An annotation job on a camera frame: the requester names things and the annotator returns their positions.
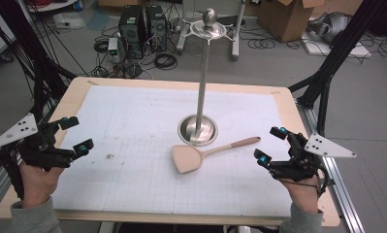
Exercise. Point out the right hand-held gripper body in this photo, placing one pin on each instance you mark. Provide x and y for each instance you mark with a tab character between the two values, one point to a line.
301	165

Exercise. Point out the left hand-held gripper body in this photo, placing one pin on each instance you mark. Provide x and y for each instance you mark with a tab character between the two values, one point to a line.
39	150

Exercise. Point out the wooden spatula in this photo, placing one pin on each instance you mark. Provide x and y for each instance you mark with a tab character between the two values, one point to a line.
186	158

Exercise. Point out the steel utensil stand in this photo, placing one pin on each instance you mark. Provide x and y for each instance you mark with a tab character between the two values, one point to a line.
202	97

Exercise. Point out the person's right hand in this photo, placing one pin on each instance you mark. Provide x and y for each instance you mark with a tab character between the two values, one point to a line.
306	194

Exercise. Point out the person's left hand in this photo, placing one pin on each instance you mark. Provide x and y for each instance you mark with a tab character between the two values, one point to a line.
37	184

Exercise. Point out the white grid mat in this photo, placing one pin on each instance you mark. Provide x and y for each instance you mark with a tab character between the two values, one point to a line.
133	129

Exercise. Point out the small white device box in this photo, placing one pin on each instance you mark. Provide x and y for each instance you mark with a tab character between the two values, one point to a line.
112	45

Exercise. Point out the clear plastic bag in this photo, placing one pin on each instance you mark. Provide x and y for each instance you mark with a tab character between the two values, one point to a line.
68	21

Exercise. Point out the white metal stand base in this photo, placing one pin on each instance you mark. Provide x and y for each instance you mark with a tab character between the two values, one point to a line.
235	39

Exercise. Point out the black computer tower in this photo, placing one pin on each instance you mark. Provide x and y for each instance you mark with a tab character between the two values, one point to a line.
131	32
156	27

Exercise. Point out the white flat board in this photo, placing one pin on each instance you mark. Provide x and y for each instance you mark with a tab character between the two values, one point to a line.
356	51

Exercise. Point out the brown cardboard box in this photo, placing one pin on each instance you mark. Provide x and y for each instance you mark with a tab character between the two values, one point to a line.
284	19

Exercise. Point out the grey rounded appliance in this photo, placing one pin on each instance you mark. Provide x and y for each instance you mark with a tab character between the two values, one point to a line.
330	27

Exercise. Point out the white round table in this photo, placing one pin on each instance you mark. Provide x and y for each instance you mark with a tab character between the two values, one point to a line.
52	5

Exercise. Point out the black metal frame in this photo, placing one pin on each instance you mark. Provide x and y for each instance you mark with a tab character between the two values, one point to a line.
339	48
42	74

